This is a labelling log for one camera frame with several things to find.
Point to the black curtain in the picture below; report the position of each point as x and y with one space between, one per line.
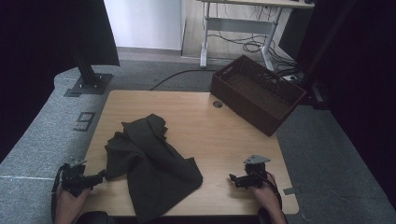
367 93
31 62

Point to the person's right hand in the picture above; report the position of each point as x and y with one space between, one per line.
268 200

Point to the person's left hand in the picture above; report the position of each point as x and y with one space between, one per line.
67 205

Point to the person's left leg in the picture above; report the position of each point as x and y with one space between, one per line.
93 217

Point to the black metal stand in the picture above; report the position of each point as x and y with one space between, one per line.
84 68
317 93

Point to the dark grey skirt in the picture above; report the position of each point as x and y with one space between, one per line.
149 168

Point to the grey tape strip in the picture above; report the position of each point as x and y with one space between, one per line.
291 190

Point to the desk with white legs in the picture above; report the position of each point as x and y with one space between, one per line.
239 25

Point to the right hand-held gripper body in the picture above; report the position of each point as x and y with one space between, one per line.
256 175

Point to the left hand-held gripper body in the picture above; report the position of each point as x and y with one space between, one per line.
74 180

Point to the black table grommet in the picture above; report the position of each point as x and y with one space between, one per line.
217 104

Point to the brown woven basket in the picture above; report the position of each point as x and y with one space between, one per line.
246 105

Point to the white power strip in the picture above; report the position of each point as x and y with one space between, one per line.
291 77

